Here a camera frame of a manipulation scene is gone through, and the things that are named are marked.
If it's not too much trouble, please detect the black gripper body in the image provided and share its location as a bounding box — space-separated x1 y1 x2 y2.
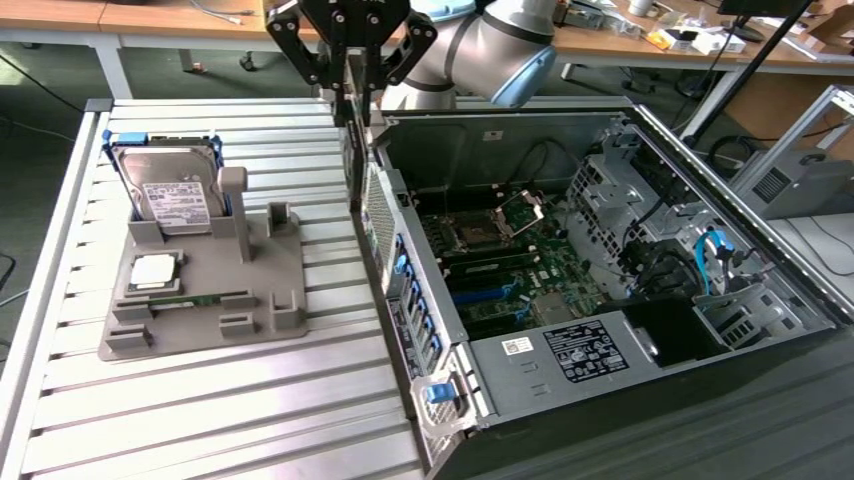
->
296 0 414 50

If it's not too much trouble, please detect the Nvidia graphics card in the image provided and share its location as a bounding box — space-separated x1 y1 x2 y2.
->
318 42 387 204

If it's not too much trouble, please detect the wooden office desk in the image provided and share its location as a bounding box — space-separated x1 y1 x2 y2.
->
0 0 402 100
553 0 854 144

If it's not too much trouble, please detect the grey metal device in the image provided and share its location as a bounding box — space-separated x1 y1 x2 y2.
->
558 0 629 30

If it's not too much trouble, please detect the open grey PC case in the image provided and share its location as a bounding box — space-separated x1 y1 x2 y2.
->
346 97 854 480

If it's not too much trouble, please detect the hard disk in blue carrier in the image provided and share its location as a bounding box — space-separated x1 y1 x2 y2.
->
100 128 232 237

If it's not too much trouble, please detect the open metal socket cover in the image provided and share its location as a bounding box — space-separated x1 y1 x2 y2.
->
497 189 547 236

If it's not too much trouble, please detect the CPU socket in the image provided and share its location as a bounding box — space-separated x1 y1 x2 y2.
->
453 209 517 252

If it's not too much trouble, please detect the yellow and white box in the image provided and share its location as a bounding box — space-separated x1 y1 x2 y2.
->
650 27 703 52

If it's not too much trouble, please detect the perforated steel disk bay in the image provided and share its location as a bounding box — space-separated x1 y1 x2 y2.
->
565 124 679 251

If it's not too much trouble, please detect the small white box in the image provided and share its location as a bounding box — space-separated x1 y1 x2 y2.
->
693 32 747 55

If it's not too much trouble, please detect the green motherboard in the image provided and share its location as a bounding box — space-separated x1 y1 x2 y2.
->
417 184 619 341

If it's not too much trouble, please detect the silver CPU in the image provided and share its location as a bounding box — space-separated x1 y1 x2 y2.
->
128 253 183 292

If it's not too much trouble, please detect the blue expansion slot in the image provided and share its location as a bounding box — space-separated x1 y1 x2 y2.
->
453 284 530 307

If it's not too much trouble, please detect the black stand pole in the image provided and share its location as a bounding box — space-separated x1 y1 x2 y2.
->
678 0 814 147

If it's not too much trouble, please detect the green RAM stick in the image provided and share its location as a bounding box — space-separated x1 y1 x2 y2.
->
150 294 226 309

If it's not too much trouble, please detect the black monitor with stand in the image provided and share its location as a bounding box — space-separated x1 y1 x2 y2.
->
717 0 814 44

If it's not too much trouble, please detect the silver chipset heatsink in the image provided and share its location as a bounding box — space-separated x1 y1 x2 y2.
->
535 293 577 322

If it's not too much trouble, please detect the grey plastic parts rack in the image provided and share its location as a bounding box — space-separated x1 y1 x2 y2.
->
98 167 312 362

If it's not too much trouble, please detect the folded cardboard piece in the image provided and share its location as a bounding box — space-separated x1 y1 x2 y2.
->
805 5 854 50

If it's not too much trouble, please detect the grey computer tower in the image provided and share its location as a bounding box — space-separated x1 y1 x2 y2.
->
730 148 854 221

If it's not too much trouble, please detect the grey power supply unit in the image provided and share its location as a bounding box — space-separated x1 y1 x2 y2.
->
466 309 663 419

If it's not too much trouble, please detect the white cable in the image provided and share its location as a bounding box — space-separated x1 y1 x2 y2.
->
188 0 260 25

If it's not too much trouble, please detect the black wire bundle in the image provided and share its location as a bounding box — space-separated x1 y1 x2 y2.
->
617 238 702 301

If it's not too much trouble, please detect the blue data wire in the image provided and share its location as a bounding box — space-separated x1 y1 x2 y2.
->
691 227 737 301

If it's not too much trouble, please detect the aluminium profile frame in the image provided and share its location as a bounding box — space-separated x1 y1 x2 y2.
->
723 83 854 201

